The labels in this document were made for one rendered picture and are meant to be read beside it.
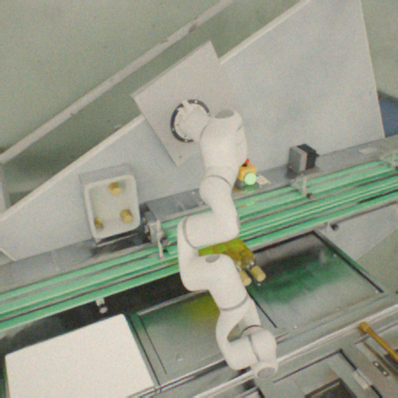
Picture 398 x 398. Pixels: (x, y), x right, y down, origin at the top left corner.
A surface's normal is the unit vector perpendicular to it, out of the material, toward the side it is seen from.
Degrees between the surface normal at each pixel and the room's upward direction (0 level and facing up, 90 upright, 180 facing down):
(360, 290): 90
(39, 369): 90
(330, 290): 90
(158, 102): 4
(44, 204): 0
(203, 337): 90
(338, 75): 0
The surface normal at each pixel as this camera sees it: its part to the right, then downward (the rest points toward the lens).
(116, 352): -0.03, -0.83
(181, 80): 0.47, 0.45
